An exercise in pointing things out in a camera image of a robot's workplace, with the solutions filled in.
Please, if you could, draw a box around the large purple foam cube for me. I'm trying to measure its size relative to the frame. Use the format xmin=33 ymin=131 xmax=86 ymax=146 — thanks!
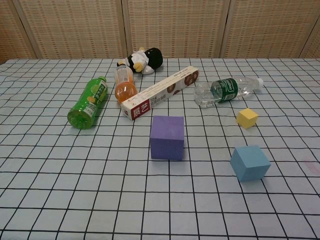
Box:
xmin=149 ymin=115 xmax=185 ymax=161

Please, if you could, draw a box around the small yellow foam cube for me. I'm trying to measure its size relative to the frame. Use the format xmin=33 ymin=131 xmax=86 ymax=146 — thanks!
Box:
xmin=236 ymin=107 xmax=259 ymax=130

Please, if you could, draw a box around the medium blue foam cube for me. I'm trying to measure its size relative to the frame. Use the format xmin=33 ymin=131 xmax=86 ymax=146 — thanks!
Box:
xmin=229 ymin=145 xmax=272 ymax=182

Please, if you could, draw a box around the long white baking paper box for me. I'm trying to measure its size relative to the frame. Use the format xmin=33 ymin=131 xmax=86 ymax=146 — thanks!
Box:
xmin=120 ymin=65 xmax=200 ymax=122

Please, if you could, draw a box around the orange drink bottle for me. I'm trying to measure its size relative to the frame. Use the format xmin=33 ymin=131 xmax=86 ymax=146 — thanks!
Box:
xmin=114 ymin=63 xmax=139 ymax=105

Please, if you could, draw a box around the black and white plush toy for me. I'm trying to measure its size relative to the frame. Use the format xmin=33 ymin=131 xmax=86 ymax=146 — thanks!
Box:
xmin=116 ymin=46 xmax=164 ymax=75

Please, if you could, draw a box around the clear water bottle green label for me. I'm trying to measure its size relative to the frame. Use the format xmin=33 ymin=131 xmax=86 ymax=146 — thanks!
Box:
xmin=193 ymin=77 xmax=265 ymax=109

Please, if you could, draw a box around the green drink bottle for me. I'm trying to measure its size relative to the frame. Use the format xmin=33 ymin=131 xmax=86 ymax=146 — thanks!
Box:
xmin=67 ymin=76 xmax=109 ymax=130

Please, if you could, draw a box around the woven bamboo screen panel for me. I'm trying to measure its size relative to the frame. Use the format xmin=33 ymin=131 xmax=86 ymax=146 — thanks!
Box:
xmin=219 ymin=0 xmax=320 ymax=59
xmin=298 ymin=22 xmax=320 ymax=59
xmin=0 ymin=0 xmax=33 ymax=65
xmin=121 ymin=0 xmax=231 ymax=60
xmin=14 ymin=0 xmax=126 ymax=60

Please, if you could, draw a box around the light blue checked tablecloth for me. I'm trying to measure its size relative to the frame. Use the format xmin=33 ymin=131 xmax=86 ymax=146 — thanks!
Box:
xmin=0 ymin=58 xmax=320 ymax=240

